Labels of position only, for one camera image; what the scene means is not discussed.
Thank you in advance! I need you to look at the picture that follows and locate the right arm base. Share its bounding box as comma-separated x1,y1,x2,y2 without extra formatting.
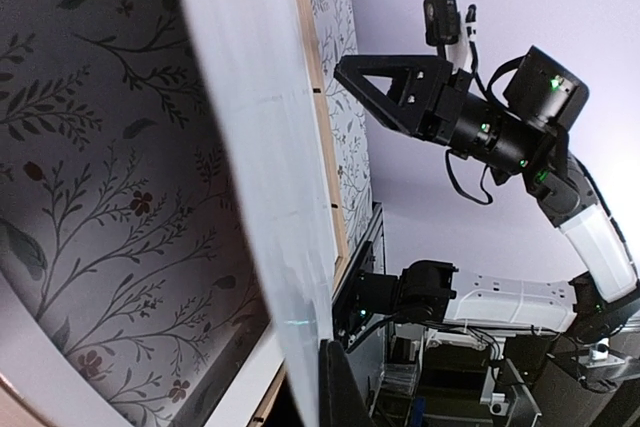
332,202,390,353

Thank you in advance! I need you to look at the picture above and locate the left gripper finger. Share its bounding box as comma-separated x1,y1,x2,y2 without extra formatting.
318,339,373,427

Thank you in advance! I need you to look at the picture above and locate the floral tablecloth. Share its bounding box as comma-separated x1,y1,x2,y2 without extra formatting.
1,0,372,426

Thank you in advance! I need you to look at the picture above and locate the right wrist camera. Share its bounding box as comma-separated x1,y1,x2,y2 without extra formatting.
423,0,479,74

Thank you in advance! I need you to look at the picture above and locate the books and cat photo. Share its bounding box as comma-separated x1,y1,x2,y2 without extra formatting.
181,0,337,426

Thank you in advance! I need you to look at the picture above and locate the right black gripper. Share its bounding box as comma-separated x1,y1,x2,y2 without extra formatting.
334,55,472,142

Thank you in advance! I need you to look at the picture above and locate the wooden picture frame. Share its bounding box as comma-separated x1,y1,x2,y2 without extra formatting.
0,0,351,427

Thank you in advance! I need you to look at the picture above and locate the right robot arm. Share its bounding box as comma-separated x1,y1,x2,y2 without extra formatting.
334,48,639,344

